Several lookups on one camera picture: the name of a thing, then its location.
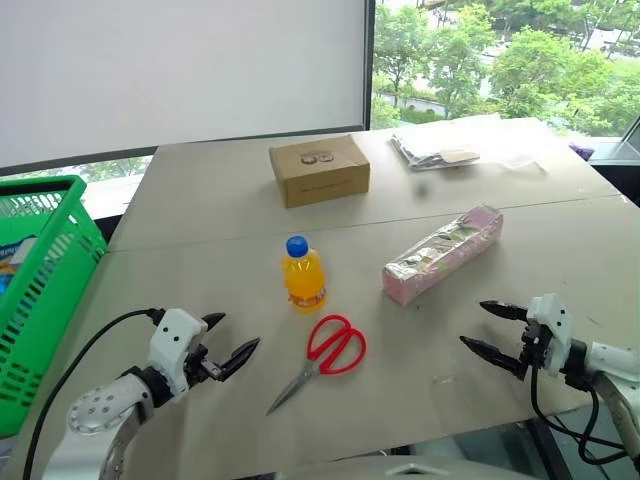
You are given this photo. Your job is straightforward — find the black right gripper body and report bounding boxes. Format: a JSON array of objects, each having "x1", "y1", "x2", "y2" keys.
[{"x1": 518, "y1": 319, "x2": 552, "y2": 380}]

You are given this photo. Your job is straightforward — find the clear plastic sheet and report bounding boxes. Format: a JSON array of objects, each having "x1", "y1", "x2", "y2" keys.
[{"x1": 478, "y1": 143, "x2": 550, "y2": 175}]

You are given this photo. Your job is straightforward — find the red handled scissors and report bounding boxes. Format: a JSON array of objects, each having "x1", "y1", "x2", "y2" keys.
[{"x1": 264, "y1": 313, "x2": 368, "y2": 417}]

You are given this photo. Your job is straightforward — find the orange juice bottle blue cap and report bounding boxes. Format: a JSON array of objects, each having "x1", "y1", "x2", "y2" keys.
[{"x1": 280, "y1": 234, "x2": 329, "y2": 315}]

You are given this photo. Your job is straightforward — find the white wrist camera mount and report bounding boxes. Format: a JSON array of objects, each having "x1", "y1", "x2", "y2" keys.
[
  {"x1": 148, "y1": 308, "x2": 209, "y2": 396},
  {"x1": 526, "y1": 293, "x2": 574, "y2": 378}
]

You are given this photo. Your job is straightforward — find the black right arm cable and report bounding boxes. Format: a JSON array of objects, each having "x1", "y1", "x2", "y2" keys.
[{"x1": 529, "y1": 362, "x2": 629, "y2": 468}]

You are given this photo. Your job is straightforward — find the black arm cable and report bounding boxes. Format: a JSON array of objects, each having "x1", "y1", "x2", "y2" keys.
[
  {"x1": 22, "y1": 308, "x2": 166, "y2": 480},
  {"x1": 529, "y1": 362, "x2": 629, "y2": 468}
]

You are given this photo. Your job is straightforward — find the green plastic basket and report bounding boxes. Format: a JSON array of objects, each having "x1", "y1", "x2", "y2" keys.
[{"x1": 0, "y1": 174, "x2": 109, "y2": 441}]

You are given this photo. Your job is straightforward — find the stack of clear plastic bags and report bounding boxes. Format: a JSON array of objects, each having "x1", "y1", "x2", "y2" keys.
[{"x1": 389, "y1": 130, "x2": 482, "y2": 173}]

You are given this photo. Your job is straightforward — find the blue white snack package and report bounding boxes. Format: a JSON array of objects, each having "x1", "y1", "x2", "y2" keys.
[{"x1": 0, "y1": 234, "x2": 39, "y2": 302}]

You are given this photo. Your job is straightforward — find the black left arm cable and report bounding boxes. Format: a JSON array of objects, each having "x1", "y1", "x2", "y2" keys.
[{"x1": 22, "y1": 308, "x2": 166, "y2": 480}]

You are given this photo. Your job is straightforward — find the white projection screen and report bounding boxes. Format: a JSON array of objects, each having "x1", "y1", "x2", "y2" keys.
[{"x1": 0, "y1": 0, "x2": 370, "y2": 177}]

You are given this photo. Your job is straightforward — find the brown cardboard box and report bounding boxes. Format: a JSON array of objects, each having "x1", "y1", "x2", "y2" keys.
[{"x1": 268, "y1": 133, "x2": 372, "y2": 210}]

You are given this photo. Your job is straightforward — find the black window frame post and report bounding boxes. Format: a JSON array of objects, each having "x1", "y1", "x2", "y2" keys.
[{"x1": 361, "y1": 0, "x2": 378, "y2": 133}]

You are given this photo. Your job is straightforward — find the black table leg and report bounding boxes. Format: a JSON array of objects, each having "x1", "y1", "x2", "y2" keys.
[{"x1": 518, "y1": 417, "x2": 577, "y2": 480}]

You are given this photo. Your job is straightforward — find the pink wrapped long box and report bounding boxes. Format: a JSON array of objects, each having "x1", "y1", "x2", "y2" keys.
[{"x1": 382, "y1": 203, "x2": 504, "y2": 307}]

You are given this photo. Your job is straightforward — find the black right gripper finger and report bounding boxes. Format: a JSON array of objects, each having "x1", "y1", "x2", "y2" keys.
[
  {"x1": 459, "y1": 335, "x2": 531, "y2": 382},
  {"x1": 478, "y1": 299, "x2": 530, "y2": 324}
]

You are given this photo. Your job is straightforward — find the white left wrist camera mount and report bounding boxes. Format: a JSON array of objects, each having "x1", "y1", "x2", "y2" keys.
[{"x1": 148, "y1": 308, "x2": 209, "y2": 396}]

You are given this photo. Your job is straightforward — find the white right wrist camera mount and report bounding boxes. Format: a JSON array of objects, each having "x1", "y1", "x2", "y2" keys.
[{"x1": 526, "y1": 293, "x2": 574, "y2": 378}]

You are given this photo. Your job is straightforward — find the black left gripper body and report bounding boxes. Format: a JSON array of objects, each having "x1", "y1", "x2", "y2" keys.
[{"x1": 183, "y1": 343, "x2": 225, "y2": 390}]

